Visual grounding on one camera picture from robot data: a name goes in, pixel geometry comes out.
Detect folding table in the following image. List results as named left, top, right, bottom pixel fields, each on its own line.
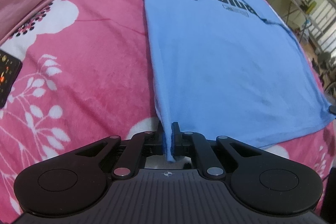
left=285, top=0, right=320, bottom=39

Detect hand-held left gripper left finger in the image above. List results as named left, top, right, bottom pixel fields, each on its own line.
left=76, top=122, right=166, bottom=179

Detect smartphone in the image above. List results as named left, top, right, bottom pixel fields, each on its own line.
left=0, top=49, right=23, bottom=109

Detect pink floral blanket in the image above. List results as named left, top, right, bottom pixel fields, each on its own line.
left=0, top=0, right=336, bottom=224

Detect blue printed t-shirt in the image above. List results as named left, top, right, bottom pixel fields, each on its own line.
left=143, top=0, right=336, bottom=164

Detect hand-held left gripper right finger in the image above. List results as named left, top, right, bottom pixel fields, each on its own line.
left=171, top=122, right=263, bottom=179

